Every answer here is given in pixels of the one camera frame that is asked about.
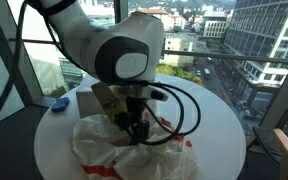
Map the dark window frame post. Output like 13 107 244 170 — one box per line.
259 46 288 129
0 0 44 107
113 0 129 21

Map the small blue sponge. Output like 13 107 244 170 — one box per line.
50 96 71 113

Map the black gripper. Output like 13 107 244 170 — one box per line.
125 95 152 146

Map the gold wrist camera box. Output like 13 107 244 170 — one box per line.
91 81 132 130

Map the white red plastic bag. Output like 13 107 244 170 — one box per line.
68 111 198 180

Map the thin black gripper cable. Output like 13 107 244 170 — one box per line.
127 80 202 147

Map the thick black cable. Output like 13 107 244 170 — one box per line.
0 0 30 130

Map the grey window handrail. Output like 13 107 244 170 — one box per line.
8 37 288 66

